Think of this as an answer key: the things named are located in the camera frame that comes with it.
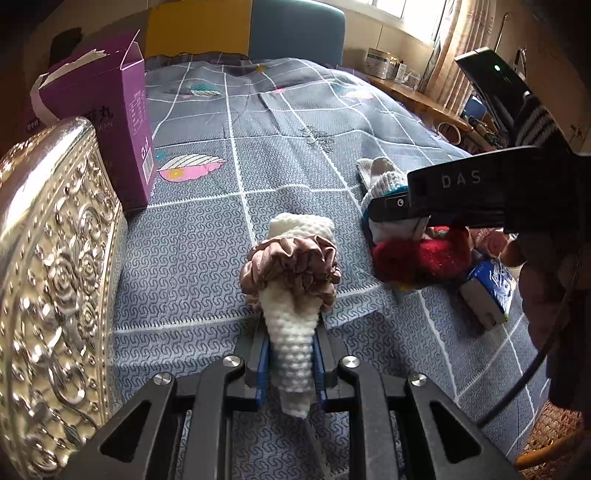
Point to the red fuzzy sock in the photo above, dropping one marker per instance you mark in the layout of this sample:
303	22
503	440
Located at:
415	263

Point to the window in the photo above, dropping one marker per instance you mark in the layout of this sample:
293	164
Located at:
406	14

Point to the mauve satin scrunchie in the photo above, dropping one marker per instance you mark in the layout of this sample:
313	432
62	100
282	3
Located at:
286	263

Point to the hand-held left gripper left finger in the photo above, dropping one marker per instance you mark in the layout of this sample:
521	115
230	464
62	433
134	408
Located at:
262	374

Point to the woven rattan seat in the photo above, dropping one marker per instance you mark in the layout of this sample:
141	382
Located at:
554	434

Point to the purple cardboard box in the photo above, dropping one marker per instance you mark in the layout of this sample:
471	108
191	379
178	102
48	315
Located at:
124	138

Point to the cream knitted sock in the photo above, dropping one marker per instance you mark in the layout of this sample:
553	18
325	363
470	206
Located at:
291	332

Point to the blue tissue packet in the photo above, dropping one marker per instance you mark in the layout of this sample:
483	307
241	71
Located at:
489	286

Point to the person's right hand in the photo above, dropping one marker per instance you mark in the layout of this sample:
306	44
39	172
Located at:
538	286

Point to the grey yellow blue headboard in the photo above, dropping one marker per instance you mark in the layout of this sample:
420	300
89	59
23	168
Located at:
295	27

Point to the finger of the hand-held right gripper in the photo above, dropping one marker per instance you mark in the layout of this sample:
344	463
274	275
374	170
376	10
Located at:
392	207

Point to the person's right forearm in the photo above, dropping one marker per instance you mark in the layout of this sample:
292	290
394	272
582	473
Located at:
577	323

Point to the ornate gold tissue box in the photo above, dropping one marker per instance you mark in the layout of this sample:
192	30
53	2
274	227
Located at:
55	277

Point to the striped knit cloth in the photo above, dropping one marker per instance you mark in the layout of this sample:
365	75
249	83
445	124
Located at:
538	120

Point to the white sock with blue stripe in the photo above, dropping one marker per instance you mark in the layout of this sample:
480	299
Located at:
385	184

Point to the grey checked quilt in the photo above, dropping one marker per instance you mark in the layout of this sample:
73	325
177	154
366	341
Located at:
286	161

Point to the blue chair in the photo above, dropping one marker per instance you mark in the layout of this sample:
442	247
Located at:
473	108

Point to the pink floral curtain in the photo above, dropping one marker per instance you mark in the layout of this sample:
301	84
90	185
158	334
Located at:
455	41

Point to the black rolled mat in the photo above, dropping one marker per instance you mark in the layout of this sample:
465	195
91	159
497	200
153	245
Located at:
67	44

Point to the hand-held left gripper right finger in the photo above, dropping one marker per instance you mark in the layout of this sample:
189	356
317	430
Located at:
320	369

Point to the wooden desk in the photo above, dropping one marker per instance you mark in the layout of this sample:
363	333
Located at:
415	94

